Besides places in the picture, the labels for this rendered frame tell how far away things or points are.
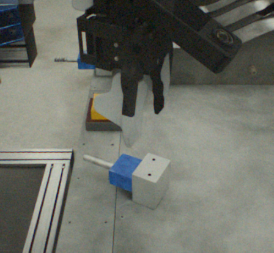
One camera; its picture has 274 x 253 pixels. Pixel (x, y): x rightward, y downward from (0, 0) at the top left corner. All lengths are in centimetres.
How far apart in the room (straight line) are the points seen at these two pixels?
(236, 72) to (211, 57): 44
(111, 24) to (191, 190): 29
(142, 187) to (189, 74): 35
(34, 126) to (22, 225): 87
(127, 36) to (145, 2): 4
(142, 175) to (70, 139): 146
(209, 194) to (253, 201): 6
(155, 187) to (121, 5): 24
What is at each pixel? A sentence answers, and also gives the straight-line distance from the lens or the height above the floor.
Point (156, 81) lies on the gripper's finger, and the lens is 46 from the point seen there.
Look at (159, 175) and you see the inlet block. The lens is 50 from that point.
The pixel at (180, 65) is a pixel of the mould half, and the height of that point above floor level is 85.
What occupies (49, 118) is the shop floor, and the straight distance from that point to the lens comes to 212.
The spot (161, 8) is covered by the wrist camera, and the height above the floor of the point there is 109.
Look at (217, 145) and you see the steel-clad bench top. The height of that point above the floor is 80.
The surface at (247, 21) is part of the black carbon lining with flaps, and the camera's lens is 86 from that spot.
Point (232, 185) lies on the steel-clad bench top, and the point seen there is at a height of 80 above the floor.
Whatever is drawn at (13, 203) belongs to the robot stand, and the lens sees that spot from 139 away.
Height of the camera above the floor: 120
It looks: 36 degrees down
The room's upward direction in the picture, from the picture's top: straight up
